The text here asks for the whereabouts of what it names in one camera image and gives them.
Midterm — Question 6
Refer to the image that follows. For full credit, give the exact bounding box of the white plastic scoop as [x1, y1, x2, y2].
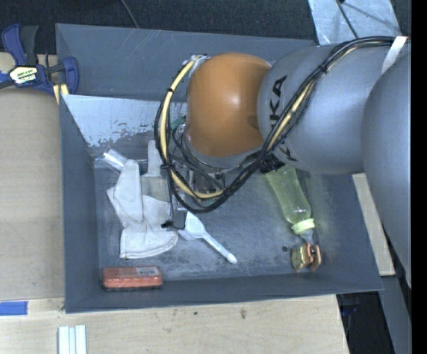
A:
[178, 212, 238, 265]

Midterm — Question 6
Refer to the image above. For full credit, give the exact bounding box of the white cloth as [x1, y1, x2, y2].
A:
[105, 139, 179, 260]

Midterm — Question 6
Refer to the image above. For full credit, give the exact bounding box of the grey metal bin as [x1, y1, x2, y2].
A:
[54, 23, 386, 314]

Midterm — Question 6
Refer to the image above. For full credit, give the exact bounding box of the orange flat packet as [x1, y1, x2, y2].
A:
[100, 265, 164, 291]

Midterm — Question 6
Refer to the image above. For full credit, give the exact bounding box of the small clear glass thing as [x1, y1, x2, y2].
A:
[101, 148, 126, 170]

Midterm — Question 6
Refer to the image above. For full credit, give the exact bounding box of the yellow-green clear plastic bottle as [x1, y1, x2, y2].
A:
[264, 164, 316, 235]

